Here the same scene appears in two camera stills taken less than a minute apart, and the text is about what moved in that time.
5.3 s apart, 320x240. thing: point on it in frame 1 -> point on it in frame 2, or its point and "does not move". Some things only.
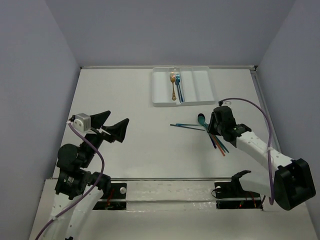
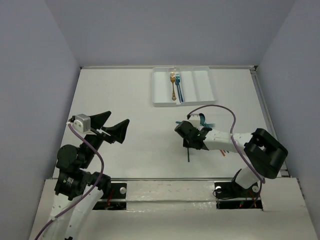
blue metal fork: [178, 81] does not move
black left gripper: [101, 131] does not move
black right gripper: [214, 116] -> [185, 143]
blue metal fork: [177, 81] does not move
